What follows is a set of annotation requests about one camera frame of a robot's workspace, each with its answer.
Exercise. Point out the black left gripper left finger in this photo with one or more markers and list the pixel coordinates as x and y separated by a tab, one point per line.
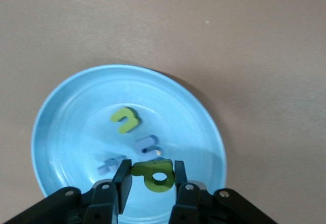
99	206

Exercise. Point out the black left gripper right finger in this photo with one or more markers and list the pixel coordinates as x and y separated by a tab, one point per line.
191	206

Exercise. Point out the small blue foam letter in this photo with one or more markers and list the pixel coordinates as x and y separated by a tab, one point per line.
109	166

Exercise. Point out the green foam letter p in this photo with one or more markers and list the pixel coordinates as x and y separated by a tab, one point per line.
142	170

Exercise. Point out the blue foam letter m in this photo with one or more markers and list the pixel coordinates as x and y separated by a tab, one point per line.
142	143

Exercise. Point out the green foam letter n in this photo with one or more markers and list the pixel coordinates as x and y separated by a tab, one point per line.
127	113

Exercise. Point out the blue plate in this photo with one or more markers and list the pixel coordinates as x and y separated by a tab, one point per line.
76	119

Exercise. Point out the brown table cover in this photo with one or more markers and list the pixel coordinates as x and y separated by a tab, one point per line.
229	30

